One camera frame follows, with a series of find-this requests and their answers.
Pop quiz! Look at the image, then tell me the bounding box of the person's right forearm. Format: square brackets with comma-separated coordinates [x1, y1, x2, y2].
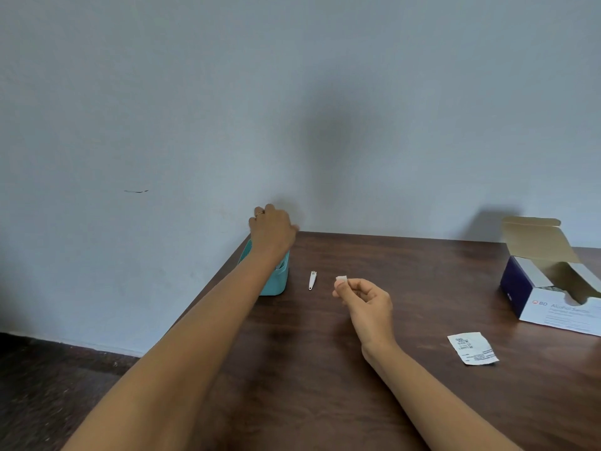
[362, 342, 523, 451]

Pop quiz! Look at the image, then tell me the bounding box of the person's left forearm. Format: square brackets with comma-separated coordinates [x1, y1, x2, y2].
[61, 246, 291, 451]

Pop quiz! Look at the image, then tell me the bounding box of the person's right hand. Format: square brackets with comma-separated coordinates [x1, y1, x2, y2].
[332, 277, 400, 356]

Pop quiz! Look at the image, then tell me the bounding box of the torn white swab wrapper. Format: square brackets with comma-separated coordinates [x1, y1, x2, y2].
[447, 331, 500, 366]

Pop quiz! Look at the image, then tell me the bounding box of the open blue white cardboard box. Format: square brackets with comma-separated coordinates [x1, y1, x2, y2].
[499, 216, 601, 338]

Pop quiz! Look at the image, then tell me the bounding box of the teal plastic container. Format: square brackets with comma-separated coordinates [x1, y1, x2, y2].
[237, 237, 291, 297]

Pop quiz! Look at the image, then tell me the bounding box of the person's left hand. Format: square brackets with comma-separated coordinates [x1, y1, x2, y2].
[248, 204, 301, 260]

